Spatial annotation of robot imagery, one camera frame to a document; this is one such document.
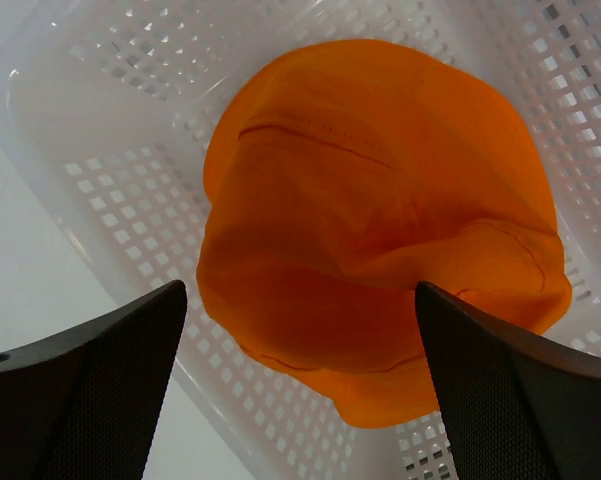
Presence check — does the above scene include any white plastic basket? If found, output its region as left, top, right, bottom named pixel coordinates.
left=0, top=1, right=601, bottom=479

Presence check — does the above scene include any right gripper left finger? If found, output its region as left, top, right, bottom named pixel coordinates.
left=0, top=280, right=187, bottom=479

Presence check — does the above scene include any orange bucket hat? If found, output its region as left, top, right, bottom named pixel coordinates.
left=197, top=39, right=572, bottom=428

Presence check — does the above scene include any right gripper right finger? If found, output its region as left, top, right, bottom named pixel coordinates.
left=415, top=282, right=601, bottom=479

